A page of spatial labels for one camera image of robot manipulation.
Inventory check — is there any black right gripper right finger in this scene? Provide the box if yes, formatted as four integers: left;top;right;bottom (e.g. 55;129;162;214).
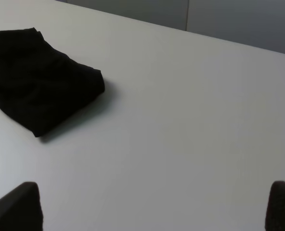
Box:
265;181;285;231

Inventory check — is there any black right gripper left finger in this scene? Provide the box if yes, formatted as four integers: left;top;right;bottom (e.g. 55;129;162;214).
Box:
0;182;44;231

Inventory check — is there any black printed t-shirt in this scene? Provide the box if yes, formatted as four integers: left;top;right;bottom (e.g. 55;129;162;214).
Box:
0;28;105;137

